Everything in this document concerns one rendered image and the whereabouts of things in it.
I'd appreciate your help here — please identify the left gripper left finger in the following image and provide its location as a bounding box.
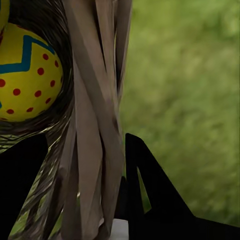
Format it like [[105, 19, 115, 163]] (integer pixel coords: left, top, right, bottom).
[[0, 132, 49, 240]]

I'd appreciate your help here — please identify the easter egg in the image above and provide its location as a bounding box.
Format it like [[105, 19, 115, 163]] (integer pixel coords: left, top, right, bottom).
[[0, 0, 11, 38], [0, 22, 64, 123]]

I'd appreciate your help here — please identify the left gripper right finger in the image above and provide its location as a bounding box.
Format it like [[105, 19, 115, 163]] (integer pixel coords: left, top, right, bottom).
[[125, 133, 210, 240]]

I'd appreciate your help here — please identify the wicker basket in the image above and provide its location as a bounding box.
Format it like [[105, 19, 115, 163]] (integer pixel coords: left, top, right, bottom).
[[0, 0, 133, 240]]

